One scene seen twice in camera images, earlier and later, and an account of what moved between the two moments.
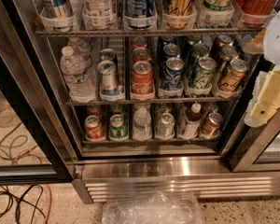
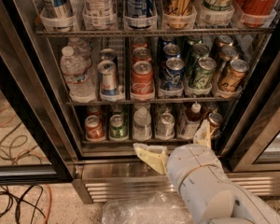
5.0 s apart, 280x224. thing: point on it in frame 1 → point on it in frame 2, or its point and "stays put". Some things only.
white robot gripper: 278,41 → 189,160
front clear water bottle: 77,76 stays put
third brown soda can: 225,40 stays put
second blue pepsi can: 172,50 stays put
